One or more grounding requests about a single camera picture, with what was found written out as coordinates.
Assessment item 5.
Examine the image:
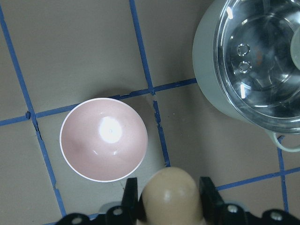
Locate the pink bowl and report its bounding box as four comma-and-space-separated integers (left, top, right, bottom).
60, 98, 148, 182

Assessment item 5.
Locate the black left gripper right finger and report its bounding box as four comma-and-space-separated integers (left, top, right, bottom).
199, 177, 225, 211

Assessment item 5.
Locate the pale green electric pot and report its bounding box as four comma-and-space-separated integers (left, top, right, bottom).
192, 0, 300, 152

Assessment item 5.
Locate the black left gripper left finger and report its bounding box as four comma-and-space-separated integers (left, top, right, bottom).
121, 178, 139, 220

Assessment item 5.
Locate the brown egg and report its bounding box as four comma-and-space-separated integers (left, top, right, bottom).
140, 166, 206, 225

